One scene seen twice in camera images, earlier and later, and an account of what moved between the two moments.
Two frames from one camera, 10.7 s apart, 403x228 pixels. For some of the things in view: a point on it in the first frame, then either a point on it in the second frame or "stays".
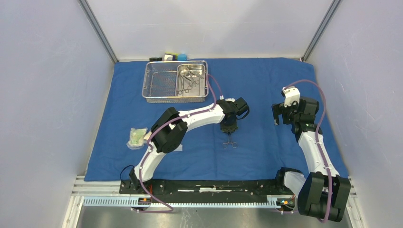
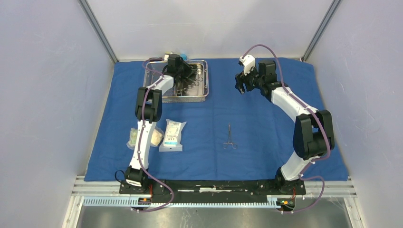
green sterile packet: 137,140 stays
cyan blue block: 182,57 stays
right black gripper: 278,109 → 241,79
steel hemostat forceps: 234,144 stays
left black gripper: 231,128 → 189,70
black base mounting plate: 203,189 stays
